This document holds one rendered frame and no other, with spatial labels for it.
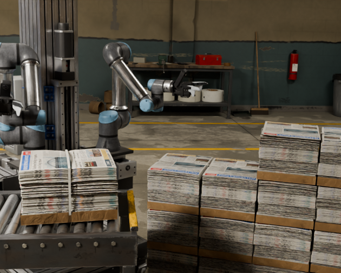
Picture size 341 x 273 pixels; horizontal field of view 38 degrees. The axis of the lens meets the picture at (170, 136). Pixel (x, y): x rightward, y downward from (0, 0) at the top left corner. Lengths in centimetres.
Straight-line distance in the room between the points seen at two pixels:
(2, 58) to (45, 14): 41
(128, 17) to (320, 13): 355
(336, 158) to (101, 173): 115
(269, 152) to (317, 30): 747
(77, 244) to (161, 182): 86
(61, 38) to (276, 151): 133
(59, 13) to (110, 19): 613
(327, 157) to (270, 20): 718
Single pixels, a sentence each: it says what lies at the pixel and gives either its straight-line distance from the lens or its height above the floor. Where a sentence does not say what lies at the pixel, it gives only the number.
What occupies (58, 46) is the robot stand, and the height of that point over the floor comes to 144.
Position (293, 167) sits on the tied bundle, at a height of 92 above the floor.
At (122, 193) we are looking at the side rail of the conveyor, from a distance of 238.
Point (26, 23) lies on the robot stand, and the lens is 306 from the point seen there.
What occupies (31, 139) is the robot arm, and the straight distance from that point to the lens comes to 276.
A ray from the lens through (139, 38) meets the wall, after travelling 911.
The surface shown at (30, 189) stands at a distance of 199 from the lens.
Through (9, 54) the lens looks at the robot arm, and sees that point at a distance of 269.
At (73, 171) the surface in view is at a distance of 197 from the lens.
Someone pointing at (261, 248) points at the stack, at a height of 47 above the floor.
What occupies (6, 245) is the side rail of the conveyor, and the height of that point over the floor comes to 78.
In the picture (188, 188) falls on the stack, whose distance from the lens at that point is 262.
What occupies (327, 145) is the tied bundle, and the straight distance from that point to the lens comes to 249.
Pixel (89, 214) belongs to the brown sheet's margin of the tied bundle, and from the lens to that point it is 203.
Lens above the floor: 159
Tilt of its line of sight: 13 degrees down
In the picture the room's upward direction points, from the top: 2 degrees clockwise
